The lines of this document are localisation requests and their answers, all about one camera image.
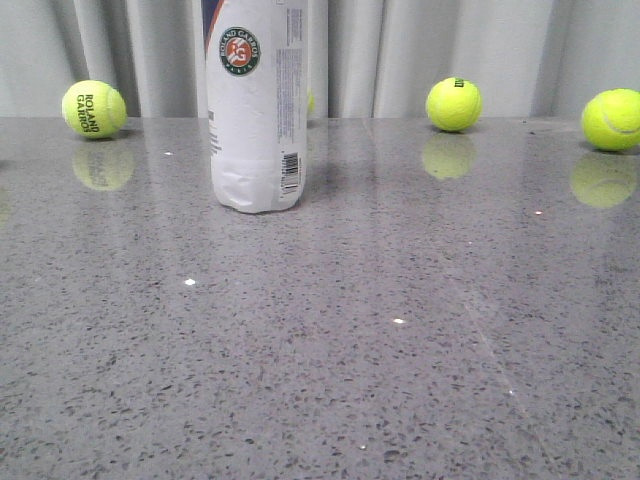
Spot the Head Team tennis ball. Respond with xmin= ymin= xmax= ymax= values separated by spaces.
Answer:
xmin=307 ymin=89 xmax=315 ymax=116

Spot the plain yellow tennis ball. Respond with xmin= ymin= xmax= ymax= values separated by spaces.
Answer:
xmin=581 ymin=88 xmax=639 ymax=151

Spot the Wilson tennis ball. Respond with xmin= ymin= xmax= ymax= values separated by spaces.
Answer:
xmin=425 ymin=77 xmax=482 ymax=132

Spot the grey pleated curtain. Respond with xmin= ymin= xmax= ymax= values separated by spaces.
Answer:
xmin=1 ymin=1 xmax=639 ymax=118

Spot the Roland Garros tennis ball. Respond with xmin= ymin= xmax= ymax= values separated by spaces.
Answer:
xmin=61 ymin=80 xmax=128 ymax=139

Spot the white blue tennis ball can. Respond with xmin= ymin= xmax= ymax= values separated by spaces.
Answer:
xmin=201 ymin=0 xmax=308 ymax=214

